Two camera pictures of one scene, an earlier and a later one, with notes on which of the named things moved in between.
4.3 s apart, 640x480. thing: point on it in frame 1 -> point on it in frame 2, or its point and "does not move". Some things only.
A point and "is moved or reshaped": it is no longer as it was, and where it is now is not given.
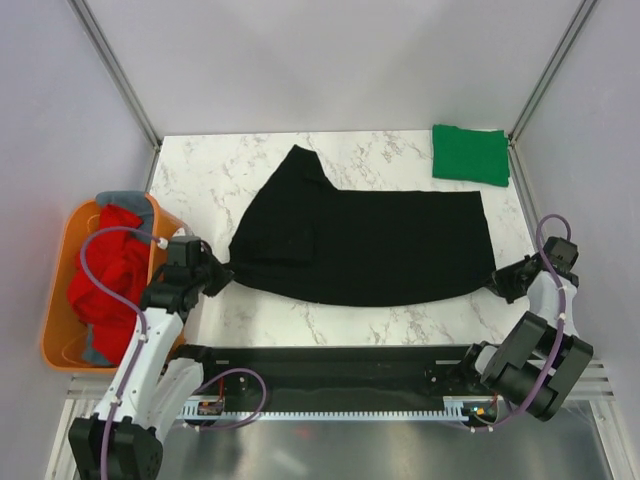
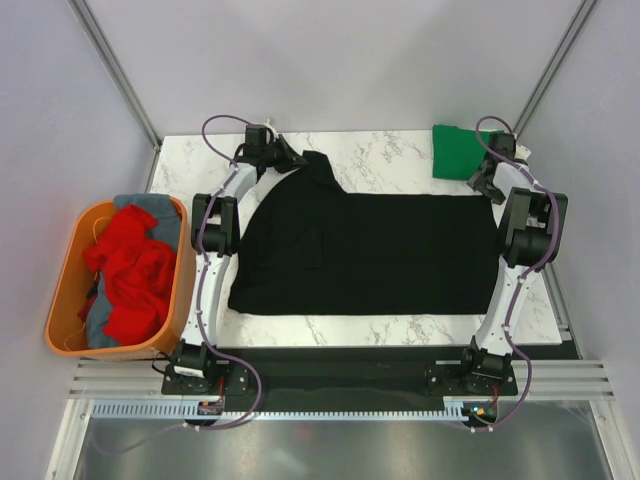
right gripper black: [499, 280] -> [477, 183]
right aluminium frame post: [566, 42] does not move
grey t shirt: [137, 204] -> [166, 229]
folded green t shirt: [470, 155] does not move
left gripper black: [222, 274] -> [291, 158]
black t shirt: [301, 239] is moved or reshaped
